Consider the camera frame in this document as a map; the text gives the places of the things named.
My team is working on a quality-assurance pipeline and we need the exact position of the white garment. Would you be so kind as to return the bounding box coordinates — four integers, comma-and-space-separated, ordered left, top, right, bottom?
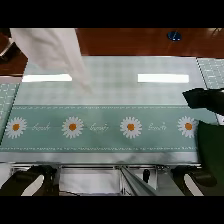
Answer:
9, 28, 94, 94

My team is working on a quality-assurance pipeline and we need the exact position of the blue round object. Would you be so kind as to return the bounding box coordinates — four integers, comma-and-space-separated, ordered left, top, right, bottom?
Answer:
167, 30, 183, 42

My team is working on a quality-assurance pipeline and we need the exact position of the dark green garment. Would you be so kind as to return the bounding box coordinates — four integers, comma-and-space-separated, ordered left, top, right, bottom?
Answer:
195, 119, 224, 175

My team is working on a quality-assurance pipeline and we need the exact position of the silver frame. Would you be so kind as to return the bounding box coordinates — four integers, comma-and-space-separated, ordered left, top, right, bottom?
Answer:
0, 161, 205, 197

